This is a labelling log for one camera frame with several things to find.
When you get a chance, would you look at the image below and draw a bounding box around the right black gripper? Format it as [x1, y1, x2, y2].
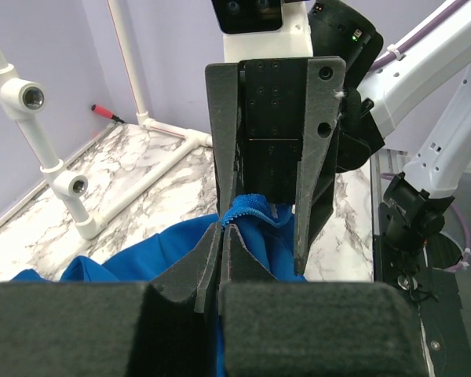
[205, 1, 384, 275]

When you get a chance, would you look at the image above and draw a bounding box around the blue jacket with white lining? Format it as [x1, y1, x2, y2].
[12, 194, 305, 376]

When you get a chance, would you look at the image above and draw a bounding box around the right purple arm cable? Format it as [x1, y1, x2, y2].
[367, 0, 468, 74]

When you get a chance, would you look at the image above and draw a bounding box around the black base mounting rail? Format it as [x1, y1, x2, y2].
[372, 202, 471, 377]

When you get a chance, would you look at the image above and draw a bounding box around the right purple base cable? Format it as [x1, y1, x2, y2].
[380, 172, 471, 274]

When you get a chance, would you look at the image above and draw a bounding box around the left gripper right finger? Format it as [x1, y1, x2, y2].
[219, 225, 426, 376]

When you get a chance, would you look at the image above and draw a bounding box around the white PVC pipe frame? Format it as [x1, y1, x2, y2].
[0, 1, 223, 217]

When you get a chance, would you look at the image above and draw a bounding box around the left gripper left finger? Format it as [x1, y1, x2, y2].
[0, 224, 221, 376]

